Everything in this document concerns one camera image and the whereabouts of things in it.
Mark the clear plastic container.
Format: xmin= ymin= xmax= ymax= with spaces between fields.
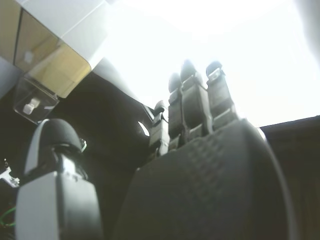
xmin=13 ymin=41 xmax=92 ymax=125

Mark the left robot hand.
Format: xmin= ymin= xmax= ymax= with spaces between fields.
xmin=14 ymin=58 xmax=298 ymax=240

